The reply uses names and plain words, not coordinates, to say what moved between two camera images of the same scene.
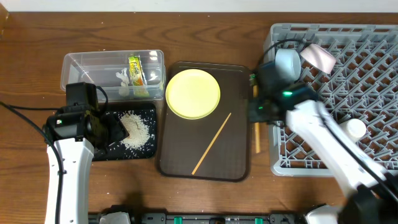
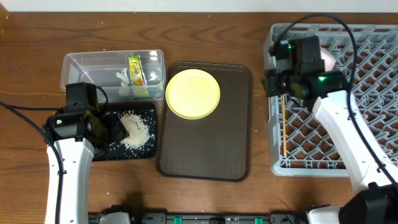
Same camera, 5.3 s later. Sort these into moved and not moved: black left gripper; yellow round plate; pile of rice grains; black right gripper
Moved: black right gripper
Not moved: pile of rice grains; yellow round plate; black left gripper
